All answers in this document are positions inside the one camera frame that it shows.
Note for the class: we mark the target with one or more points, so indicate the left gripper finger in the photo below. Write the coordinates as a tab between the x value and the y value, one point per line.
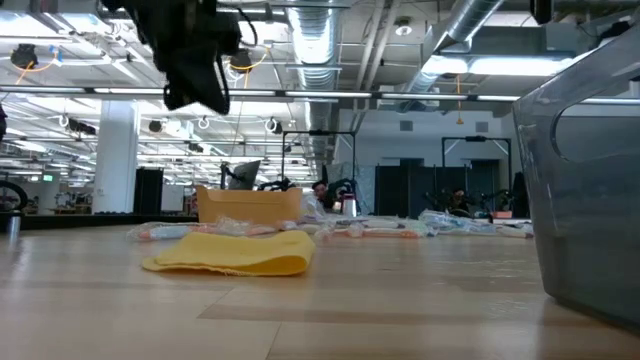
212	85
182	85

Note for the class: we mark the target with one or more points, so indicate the orange plastic bin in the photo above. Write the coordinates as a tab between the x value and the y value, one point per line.
250	206

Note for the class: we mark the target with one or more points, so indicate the green toothbrush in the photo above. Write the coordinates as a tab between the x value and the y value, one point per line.
380	223

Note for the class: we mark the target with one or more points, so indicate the pile of clear plastic packets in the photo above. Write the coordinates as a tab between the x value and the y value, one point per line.
450	222

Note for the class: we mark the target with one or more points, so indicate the grey translucent plastic bin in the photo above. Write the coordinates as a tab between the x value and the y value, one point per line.
575	225

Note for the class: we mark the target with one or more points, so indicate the black background robot arm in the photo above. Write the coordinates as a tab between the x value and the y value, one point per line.
277	186

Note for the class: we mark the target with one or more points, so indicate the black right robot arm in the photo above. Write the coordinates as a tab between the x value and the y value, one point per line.
541	10

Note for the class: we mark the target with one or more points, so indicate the grey tilted monitor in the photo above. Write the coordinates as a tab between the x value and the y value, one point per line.
246	175

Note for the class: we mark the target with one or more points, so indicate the white pillar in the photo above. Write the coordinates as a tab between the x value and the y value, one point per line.
115	160

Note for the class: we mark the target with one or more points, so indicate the black cabinet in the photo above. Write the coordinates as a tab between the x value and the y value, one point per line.
148	190

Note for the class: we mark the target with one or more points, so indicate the person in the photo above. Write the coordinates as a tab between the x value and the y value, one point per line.
320	190
459	200

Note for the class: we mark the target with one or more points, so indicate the yellow folded cloth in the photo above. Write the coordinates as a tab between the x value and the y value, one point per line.
240	255

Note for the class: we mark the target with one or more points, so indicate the white water bottle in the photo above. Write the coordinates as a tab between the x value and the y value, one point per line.
349	206

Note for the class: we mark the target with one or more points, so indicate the black partition panels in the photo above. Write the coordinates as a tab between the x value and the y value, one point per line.
400	190

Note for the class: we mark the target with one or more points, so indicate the bright ceiling light panel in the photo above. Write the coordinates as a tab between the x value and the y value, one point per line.
500	66

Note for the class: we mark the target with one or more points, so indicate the pale toothbrush in clear wrap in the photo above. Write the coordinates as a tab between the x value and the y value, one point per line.
515	231

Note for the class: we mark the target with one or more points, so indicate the wide silver spiral duct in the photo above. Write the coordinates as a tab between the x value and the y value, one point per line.
315	40

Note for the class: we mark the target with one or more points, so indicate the long ceiling light rail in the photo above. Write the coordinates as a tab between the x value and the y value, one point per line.
325	94

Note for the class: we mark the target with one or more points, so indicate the black background rig frame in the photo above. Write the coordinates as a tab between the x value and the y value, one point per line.
475	138
320	133

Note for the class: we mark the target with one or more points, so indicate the black aluminium table frame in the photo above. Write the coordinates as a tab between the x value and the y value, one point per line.
100	221

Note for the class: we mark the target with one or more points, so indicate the narrow silver spiral duct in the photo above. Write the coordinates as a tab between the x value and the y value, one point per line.
465	20

